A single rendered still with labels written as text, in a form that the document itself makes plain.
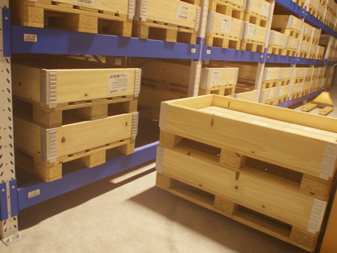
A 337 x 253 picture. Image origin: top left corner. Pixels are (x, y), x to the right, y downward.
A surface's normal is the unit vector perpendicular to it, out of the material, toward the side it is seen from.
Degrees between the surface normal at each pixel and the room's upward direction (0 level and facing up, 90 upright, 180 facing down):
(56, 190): 90
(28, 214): 0
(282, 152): 90
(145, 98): 90
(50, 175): 90
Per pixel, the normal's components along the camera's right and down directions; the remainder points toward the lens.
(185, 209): 0.10, -0.96
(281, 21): -0.58, 0.15
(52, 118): 0.82, 0.22
